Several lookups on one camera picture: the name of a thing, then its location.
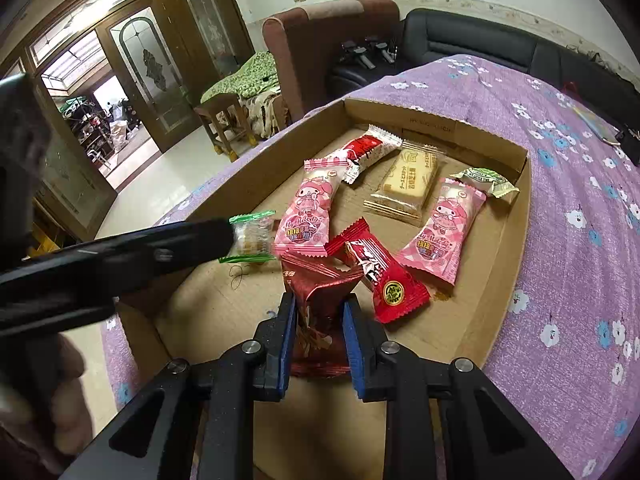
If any pink cartoon snack packet left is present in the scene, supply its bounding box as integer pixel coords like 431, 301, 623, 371
273, 156, 349, 257

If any golden biscuit packet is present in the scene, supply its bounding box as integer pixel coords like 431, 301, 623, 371
363, 140, 447, 226

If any small wooden stool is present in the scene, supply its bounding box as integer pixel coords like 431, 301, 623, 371
193, 93, 258, 162

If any pink cartoon snack packet right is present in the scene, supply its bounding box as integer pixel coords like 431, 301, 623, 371
396, 178, 487, 285

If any small black cup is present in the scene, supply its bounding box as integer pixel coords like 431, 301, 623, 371
615, 128, 640, 167

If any green patterned blanket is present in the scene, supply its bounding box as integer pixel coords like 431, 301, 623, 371
201, 51, 279, 103

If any clear green-edged snack packet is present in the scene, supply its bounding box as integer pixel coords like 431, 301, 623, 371
218, 210, 276, 263

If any black leather sofa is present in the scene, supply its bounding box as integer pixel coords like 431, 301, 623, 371
326, 9, 639, 126

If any red white snack packet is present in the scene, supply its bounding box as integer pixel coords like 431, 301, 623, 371
338, 125, 402, 185

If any brown armchair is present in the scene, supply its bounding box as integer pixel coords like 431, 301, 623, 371
262, 0, 400, 122

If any purple floral tablecloth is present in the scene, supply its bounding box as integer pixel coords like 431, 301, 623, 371
98, 52, 640, 480

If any green white small packet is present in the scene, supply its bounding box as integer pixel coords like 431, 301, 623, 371
450, 167, 520, 198

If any colourful booklet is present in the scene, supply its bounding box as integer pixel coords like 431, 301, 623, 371
570, 103, 620, 146

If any dark red foil snack packet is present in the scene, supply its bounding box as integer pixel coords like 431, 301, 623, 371
280, 252, 363, 378

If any pink cartoon snack packet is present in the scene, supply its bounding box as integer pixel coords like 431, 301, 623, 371
396, 178, 487, 285
273, 156, 349, 257

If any wooden glass panel door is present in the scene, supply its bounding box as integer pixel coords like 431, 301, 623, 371
94, 0, 254, 153

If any shallow cardboard box tray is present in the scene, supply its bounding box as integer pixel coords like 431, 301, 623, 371
115, 96, 534, 480

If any person's left hand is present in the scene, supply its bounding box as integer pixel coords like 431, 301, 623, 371
1, 335, 93, 471

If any red candy bar packet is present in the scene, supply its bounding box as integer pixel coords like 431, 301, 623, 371
324, 218, 431, 324

